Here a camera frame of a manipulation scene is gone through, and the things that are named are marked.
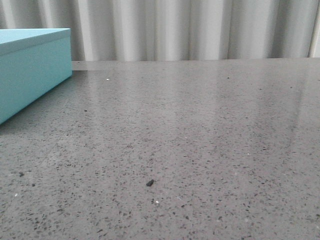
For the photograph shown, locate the light blue box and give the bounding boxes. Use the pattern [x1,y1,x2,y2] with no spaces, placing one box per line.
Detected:
[0,28,72,123]

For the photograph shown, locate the small black debris piece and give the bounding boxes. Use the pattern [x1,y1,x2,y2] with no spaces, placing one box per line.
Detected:
[146,179,155,187]

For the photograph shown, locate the white pleated curtain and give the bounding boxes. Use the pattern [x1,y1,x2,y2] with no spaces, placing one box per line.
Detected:
[0,0,320,61]

